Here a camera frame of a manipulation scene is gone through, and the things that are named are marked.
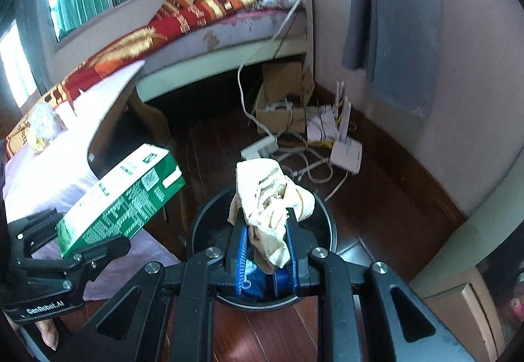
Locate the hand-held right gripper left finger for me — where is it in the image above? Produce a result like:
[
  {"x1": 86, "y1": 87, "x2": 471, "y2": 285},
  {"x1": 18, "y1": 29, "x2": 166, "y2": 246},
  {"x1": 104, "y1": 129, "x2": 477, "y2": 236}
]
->
[{"x1": 71, "y1": 219, "x2": 250, "y2": 362}]

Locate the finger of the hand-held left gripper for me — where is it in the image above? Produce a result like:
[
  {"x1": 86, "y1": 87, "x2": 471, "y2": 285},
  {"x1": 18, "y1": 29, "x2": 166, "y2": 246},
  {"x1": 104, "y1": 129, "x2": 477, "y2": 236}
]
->
[
  {"x1": 6, "y1": 208, "x2": 66, "y2": 254},
  {"x1": 15, "y1": 235, "x2": 132, "y2": 292}
]

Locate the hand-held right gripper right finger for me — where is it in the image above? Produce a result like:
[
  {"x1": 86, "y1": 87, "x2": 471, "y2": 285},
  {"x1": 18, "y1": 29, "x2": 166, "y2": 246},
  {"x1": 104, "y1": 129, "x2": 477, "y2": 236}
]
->
[{"x1": 284, "y1": 207, "x2": 476, "y2": 362}]

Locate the black trash bin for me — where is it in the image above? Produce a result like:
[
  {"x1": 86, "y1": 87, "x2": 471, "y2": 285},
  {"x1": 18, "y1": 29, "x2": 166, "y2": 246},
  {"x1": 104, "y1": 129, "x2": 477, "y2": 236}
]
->
[{"x1": 186, "y1": 186, "x2": 338, "y2": 307}]

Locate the green and white carton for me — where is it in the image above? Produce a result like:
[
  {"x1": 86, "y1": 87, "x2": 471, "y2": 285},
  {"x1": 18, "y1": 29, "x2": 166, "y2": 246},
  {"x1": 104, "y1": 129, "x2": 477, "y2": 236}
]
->
[{"x1": 55, "y1": 143, "x2": 187, "y2": 259}]

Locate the beige cloth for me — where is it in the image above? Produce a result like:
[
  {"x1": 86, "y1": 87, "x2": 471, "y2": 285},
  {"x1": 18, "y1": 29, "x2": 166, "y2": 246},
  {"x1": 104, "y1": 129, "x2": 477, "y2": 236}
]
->
[{"x1": 228, "y1": 158, "x2": 317, "y2": 269}]

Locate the clear plastic bag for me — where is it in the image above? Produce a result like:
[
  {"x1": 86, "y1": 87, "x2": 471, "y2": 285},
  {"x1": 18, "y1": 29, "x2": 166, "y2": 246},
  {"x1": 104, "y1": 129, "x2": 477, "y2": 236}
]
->
[{"x1": 27, "y1": 102, "x2": 68, "y2": 143}]

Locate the person's left hand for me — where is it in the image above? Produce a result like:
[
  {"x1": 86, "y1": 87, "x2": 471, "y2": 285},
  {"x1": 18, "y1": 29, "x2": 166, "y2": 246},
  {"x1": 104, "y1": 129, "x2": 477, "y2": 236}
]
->
[{"x1": 35, "y1": 319, "x2": 62, "y2": 351}]

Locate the white floor power strip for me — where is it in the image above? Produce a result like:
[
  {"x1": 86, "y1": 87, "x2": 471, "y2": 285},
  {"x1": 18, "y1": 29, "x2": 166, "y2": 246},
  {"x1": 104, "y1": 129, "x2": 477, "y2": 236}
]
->
[{"x1": 241, "y1": 135, "x2": 279, "y2": 161}]

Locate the white router with antennas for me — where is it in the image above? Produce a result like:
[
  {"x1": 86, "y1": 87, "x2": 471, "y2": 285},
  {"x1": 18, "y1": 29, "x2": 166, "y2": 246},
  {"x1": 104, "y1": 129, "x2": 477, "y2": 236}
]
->
[{"x1": 329, "y1": 81, "x2": 363, "y2": 174}]

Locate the narrow bright window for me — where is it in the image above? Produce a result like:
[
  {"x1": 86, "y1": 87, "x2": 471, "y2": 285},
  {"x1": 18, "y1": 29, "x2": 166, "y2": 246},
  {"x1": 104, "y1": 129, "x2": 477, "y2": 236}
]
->
[{"x1": 0, "y1": 18, "x2": 37, "y2": 109}]

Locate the pale wooden nightstand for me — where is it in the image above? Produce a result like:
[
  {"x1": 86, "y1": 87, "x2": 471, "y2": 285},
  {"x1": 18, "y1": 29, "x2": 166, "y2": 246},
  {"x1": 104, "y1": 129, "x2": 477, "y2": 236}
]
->
[{"x1": 409, "y1": 219, "x2": 524, "y2": 362}]

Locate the open cardboard box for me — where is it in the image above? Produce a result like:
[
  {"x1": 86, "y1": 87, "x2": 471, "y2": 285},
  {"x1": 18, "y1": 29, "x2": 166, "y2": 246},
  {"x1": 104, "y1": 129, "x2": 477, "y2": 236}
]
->
[{"x1": 254, "y1": 61, "x2": 316, "y2": 135}]

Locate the white bed with red headboard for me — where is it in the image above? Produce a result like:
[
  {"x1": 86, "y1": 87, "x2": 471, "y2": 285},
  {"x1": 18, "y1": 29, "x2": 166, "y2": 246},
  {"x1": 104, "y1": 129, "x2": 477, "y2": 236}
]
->
[{"x1": 135, "y1": 0, "x2": 316, "y2": 103}]

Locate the grey floral mattress sheet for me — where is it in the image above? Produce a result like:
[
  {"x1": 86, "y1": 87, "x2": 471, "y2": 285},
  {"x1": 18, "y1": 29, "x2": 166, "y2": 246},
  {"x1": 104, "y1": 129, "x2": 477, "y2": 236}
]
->
[{"x1": 141, "y1": 0, "x2": 308, "y2": 74}]

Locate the bed with red yellow blanket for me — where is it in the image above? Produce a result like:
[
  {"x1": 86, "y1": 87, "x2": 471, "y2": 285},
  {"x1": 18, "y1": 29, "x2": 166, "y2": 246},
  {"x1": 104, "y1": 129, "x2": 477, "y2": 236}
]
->
[{"x1": 6, "y1": 0, "x2": 297, "y2": 160}]

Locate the blue-grey curtain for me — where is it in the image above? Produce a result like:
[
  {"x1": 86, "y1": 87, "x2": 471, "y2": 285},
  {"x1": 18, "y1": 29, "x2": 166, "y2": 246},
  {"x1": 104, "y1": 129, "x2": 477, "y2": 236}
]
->
[{"x1": 342, "y1": 0, "x2": 445, "y2": 119}]

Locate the tangle of floor cables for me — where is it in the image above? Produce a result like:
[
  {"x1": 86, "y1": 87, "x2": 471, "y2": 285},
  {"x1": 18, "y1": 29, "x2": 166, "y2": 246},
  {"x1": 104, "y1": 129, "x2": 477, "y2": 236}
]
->
[{"x1": 278, "y1": 137, "x2": 348, "y2": 203}]

